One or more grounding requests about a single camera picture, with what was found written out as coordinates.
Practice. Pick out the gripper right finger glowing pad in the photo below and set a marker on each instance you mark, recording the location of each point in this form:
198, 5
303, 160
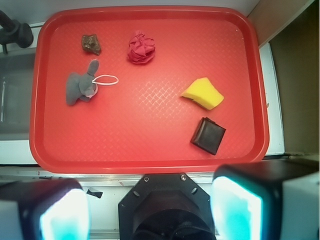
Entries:
267, 200

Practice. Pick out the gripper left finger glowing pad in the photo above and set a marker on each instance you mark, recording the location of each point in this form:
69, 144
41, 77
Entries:
44, 210

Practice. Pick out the brown rock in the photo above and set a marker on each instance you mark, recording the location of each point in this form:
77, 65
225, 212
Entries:
91, 44

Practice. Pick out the black square leather wallet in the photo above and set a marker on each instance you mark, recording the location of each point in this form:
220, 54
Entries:
208, 136

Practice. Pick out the yellow sponge wedge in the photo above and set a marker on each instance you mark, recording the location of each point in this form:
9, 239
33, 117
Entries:
202, 92

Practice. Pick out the red plastic tray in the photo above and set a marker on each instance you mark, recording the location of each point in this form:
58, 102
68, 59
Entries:
142, 125

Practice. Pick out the metal sink basin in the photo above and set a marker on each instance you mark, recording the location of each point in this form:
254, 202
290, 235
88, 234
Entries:
16, 80

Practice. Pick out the crumpled red cloth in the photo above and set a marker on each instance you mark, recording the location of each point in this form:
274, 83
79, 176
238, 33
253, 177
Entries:
141, 49

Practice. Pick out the black octagonal mount base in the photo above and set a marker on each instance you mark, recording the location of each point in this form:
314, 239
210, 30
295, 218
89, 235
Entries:
166, 207

